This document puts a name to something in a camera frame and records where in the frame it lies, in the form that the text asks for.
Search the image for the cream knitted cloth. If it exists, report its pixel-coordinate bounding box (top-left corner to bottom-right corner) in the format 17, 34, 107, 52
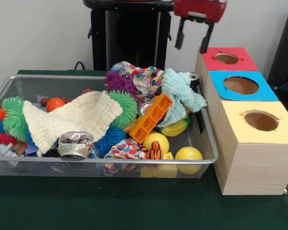
22, 91, 123, 154

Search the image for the green spiky rubber ball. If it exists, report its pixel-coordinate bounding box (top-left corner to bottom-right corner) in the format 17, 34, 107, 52
108, 90, 139, 129

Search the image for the light blue knitted cloth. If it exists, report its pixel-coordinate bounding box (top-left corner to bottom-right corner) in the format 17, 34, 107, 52
156, 68, 208, 128

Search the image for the green spiky caterpillar toy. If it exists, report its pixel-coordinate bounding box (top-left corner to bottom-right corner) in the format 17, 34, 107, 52
1, 96, 27, 142

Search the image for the orange tiger plush toy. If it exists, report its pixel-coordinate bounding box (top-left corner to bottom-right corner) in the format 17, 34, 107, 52
139, 141, 164, 161

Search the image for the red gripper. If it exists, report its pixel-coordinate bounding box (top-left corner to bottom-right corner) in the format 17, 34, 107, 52
174, 0, 228, 54

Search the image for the crushed silver can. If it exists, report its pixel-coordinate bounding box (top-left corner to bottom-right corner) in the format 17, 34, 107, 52
57, 130, 95, 161

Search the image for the orange toy building brick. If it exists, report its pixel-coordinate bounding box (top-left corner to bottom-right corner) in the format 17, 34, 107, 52
129, 92, 174, 144

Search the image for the silver wire mesh bin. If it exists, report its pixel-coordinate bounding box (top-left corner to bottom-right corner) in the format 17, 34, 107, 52
0, 74, 219, 179

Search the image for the yellow ball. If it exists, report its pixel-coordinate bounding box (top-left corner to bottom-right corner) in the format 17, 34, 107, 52
143, 133, 170, 154
174, 146, 204, 175

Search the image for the wooden box with three holes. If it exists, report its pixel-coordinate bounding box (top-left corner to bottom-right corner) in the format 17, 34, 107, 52
194, 46, 288, 196

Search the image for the small orange ball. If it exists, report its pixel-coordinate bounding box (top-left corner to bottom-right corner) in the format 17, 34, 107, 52
45, 97, 66, 113

